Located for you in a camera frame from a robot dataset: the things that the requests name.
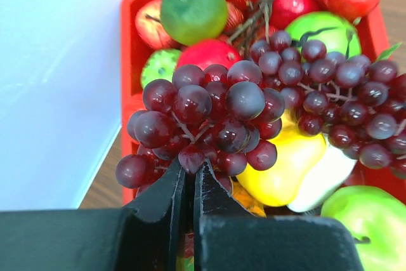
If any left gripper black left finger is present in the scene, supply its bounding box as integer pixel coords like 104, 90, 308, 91
1, 161, 186, 270

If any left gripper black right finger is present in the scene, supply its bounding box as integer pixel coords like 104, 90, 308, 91
193, 161, 363, 271

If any dark red grape bunch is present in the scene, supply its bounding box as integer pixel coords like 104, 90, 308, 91
127, 30, 405, 178

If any yellow bell pepper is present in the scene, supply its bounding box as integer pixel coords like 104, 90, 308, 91
237, 110, 327, 207

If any white garlic bulb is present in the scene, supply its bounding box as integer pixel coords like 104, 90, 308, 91
287, 145, 356, 213

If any red fruit tray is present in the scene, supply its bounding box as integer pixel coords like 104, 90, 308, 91
121, 0, 405, 204

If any green custard apple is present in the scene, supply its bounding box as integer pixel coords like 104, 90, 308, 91
140, 49, 181, 88

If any red bell pepper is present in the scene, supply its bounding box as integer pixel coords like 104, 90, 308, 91
176, 39, 242, 70

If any red apple at tray left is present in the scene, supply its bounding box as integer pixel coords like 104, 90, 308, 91
134, 0, 179, 50

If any green lime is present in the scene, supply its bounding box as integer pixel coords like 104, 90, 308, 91
160, 0, 228, 46

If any green apple at tray back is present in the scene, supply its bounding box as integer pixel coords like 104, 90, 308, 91
285, 11, 362, 58

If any red pomegranate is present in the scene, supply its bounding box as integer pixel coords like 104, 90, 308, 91
270, 0, 321, 29

